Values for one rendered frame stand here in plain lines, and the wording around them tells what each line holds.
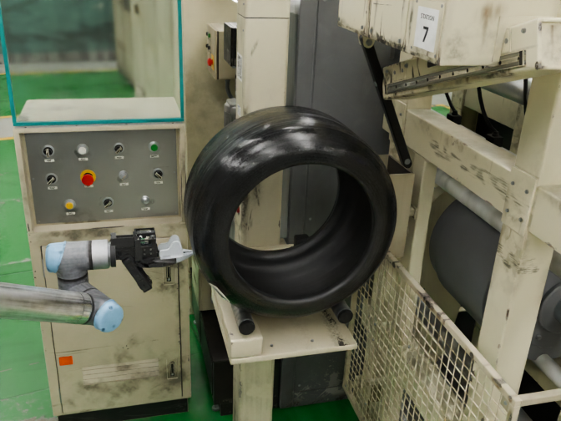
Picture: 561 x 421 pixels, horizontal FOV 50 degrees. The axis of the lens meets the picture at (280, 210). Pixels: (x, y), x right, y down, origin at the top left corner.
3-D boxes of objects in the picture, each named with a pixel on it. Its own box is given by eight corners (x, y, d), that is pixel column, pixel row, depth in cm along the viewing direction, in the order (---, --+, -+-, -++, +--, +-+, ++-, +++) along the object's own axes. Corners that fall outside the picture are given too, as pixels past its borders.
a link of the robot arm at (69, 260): (49, 266, 157) (46, 236, 154) (94, 263, 160) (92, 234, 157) (47, 281, 150) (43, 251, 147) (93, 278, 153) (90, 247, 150)
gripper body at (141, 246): (159, 239, 153) (108, 242, 150) (159, 269, 157) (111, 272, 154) (156, 226, 160) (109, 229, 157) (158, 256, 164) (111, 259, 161)
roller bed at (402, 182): (341, 235, 217) (349, 155, 205) (380, 231, 221) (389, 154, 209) (362, 261, 200) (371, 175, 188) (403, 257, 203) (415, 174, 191)
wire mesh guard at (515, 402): (341, 387, 233) (358, 221, 205) (346, 386, 233) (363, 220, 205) (461, 620, 154) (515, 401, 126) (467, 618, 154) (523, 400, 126)
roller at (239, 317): (216, 271, 193) (219, 258, 192) (230, 272, 195) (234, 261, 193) (237, 335, 163) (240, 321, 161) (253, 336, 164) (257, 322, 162)
